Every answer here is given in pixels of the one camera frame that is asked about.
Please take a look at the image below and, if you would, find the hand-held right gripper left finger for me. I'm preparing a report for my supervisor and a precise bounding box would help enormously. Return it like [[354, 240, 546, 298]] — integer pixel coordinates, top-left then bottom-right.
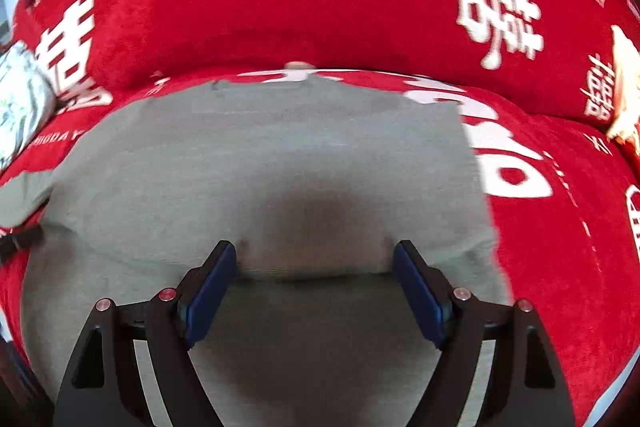
[[52, 239, 238, 427]]

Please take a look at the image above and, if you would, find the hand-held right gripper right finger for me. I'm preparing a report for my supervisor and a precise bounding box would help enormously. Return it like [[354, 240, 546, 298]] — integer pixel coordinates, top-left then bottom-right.
[[392, 239, 578, 427]]

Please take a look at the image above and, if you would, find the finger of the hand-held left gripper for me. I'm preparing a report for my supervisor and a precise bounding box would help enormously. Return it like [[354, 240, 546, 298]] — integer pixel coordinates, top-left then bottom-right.
[[0, 227, 45, 264]]

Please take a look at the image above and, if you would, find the grey knit garment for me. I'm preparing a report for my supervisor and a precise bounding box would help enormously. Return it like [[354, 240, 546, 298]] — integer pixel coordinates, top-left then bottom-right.
[[0, 74, 513, 427]]

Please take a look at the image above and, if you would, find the cream orange plush item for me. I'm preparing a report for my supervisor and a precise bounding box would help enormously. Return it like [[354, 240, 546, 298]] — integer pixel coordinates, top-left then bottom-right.
[[605, 24, 640, 148]]

